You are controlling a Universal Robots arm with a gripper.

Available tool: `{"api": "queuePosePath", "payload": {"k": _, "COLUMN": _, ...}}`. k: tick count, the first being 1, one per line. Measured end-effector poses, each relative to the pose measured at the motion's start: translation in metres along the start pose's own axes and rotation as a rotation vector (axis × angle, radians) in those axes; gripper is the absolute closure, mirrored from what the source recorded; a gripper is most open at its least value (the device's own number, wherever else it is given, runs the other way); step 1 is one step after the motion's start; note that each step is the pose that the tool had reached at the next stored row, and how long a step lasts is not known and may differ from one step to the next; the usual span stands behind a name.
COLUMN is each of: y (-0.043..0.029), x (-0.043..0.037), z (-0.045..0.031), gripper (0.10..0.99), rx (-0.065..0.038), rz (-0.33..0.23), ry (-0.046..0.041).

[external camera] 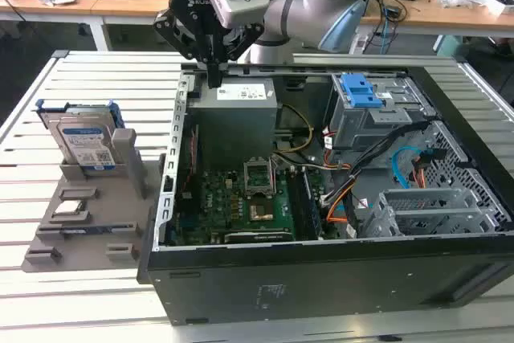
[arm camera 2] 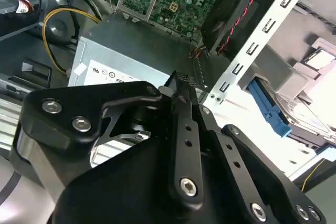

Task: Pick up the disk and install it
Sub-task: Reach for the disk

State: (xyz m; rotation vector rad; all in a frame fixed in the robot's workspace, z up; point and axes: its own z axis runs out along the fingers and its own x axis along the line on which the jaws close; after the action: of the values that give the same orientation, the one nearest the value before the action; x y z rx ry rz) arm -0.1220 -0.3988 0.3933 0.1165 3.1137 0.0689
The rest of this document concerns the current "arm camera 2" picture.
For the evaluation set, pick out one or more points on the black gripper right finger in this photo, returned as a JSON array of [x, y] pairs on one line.
[[242, 182]]

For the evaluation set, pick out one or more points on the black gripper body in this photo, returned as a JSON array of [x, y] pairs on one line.
[[118, 195]]

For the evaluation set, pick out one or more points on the hard disk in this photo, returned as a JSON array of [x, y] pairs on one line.
[[273, 119]]

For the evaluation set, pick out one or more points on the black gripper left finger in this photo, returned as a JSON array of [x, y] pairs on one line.
[[105, 93]]

